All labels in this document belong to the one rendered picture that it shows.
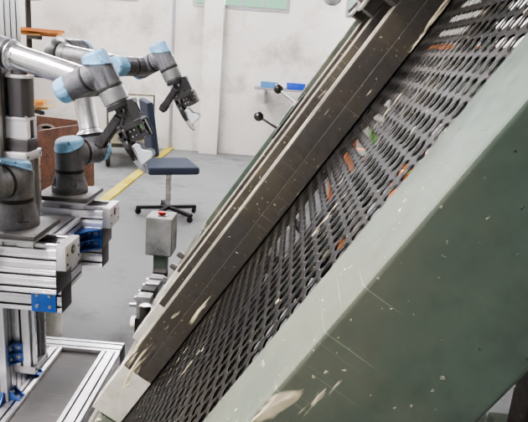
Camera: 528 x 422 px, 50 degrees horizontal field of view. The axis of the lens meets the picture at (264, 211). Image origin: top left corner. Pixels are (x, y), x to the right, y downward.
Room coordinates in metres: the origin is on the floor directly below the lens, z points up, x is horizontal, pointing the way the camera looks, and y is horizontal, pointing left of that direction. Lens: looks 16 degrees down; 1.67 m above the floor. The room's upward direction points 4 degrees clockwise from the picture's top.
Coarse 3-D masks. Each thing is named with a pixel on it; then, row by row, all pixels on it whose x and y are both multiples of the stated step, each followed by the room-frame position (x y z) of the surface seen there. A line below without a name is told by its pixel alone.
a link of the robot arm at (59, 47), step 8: (56, 40) 2.37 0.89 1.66; (64, 40) 2.42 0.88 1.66; (48, 48) 2.35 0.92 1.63; (56, 48) 2.32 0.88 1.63; (64, 48) 2.33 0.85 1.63; (72, 48) 2.32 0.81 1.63; (80, 48) 2.31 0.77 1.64; (56, 56) 2.32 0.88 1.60; (64, 56) 2.31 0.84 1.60; (72, 56) 2.29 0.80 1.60; (80, 56) 2.27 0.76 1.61; (112, 56) 2.18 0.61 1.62; (120, 56) 2.19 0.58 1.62; (128, 56) 2.24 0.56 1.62; (80, 64) 2.29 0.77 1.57; (120, 64) 2.16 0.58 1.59; (128, 64) 2.19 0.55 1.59; (136, 64) 2.23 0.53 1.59; (120, 72) 2.17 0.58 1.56; (128, 72) 2.20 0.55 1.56; (136, 72) 2.24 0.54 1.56
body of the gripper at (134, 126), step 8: (120, 104) 1.59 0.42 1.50; (128, 104) 1.60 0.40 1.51; (136, 104) 1.62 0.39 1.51; (120, 112) 1.60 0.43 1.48; (128, 112) 1.61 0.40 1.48; (136, 112) 1.60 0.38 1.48; (128, 120) 1.60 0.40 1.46; (136, 120) 1.58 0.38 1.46; (144, 120) 1.62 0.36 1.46; (120, 128) 1.59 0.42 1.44; (128, 128) 1.58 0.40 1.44; (136, 128) 1.59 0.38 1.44; (144, 128) 1.58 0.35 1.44; (152, 128) 1.65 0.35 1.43; (120, 136) 1.59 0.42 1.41; (128, 136) 1.59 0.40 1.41; (136, 136) 1.59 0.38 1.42; (144, 136) 1.59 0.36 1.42
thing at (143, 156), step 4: (136, 144) 1.59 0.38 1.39; (132, 148) 1.59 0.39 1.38; (136, 148) 1.59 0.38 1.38; (140, 148) 1.59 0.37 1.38; (136, 152) 1.60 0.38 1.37; (140, 152) 1.59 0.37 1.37; (144, 152) 1.59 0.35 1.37; (148, 152) 1.59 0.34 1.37; (152, 152) 1.60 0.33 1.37; (140, 156) 1.60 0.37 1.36; (144, 156) 1.60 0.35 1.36; (148, 156) 1.60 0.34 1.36; (152, 156) 1.60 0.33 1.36; (136, 160) 1.59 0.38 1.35; (140, 160) 1.59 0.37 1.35; (144, 160) 1.60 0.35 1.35; (136, 164) 1.59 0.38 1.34; (140, 164) 1.59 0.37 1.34; (140, 168) 1.60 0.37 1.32; (144, 168) 1.61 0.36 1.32; (144, 172) 1.61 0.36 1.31
